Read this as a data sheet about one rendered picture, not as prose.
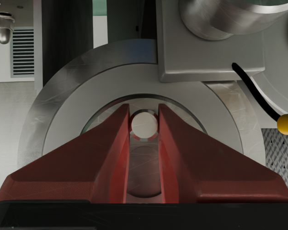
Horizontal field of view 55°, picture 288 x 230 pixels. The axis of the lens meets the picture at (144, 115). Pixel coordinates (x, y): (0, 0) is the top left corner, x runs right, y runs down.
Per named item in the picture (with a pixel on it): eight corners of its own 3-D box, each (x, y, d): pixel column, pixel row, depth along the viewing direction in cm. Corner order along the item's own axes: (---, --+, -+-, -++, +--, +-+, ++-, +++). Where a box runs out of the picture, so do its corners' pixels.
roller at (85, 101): (239, 59, 16) (250, 261, 16) (173, 101, 42) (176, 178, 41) (38, 64, 16) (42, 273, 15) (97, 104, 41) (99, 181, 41)
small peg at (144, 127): (155, 104, 12) (165, 136, 12) (151, 108, 15) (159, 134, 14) (123, 114, 12) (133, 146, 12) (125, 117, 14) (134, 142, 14)
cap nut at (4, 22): (9, 14, 47) (9, 40, 47) (18, 22, 50) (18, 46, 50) (-14, 14, 47) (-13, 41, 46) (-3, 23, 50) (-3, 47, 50)
